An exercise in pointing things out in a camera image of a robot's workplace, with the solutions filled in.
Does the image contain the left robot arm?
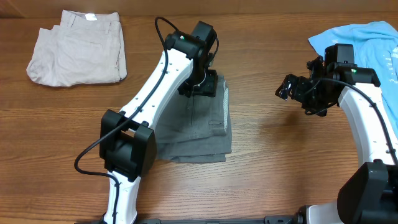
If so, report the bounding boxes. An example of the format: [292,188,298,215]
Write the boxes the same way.
[99,21,218,223]

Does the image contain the light blue t-shirt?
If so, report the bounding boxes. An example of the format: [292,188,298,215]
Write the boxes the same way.
[308,21,397,133]

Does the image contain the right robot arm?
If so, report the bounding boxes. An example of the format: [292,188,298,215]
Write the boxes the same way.
[275,44,397,223]

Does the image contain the grey shorts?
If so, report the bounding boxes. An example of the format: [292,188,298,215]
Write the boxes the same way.
[155,76,232,164]

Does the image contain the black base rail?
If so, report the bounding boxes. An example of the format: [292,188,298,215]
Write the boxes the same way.
[133,215,295,224]

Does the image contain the folded beige shorts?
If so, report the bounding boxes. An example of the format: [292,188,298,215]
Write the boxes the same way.
[26,10,127,87]

